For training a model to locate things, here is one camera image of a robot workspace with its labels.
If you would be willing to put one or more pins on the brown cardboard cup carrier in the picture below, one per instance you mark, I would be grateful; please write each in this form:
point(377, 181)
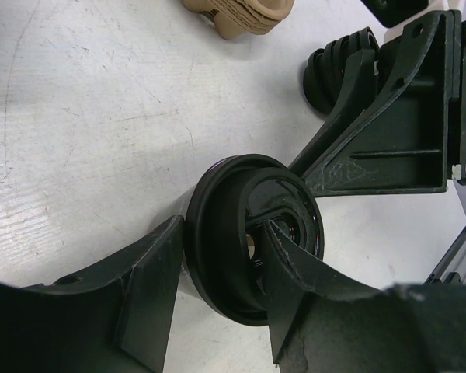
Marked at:
point(232, 18)

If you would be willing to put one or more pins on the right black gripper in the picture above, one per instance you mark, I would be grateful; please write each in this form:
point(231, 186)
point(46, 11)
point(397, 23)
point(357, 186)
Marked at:
point(411, 128)

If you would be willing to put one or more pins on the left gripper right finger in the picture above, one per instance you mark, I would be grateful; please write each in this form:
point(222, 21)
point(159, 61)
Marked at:
point(320, 320)

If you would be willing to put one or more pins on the black paper coffee cup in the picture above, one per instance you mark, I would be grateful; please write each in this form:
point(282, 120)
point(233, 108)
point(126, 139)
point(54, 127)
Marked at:
point(186, 284)

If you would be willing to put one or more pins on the stack of black lids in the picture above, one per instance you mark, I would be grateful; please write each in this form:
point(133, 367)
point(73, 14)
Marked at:
point(323, 75)

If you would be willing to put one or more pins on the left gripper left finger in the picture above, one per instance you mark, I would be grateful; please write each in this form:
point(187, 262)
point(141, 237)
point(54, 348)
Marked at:
point(113, 316)

